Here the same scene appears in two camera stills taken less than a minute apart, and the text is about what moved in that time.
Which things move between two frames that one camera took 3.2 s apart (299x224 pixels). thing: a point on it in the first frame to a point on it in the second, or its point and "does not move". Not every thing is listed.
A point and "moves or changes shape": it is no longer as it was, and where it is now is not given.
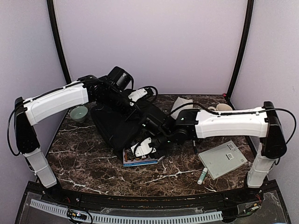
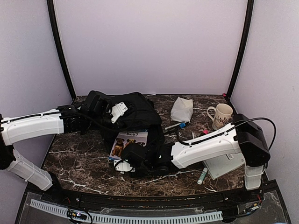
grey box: [223, 159] does not move
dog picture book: [129, 159] moves or changes shape
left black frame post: [53, 23] does not move
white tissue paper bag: [179, 102] does not move
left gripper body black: [136, 105] to [119, 126]
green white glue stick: [202, 176] does not move
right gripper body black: [163, 142] to [146, 171]
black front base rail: [170, 201] does not move
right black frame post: [250, 6] does not move
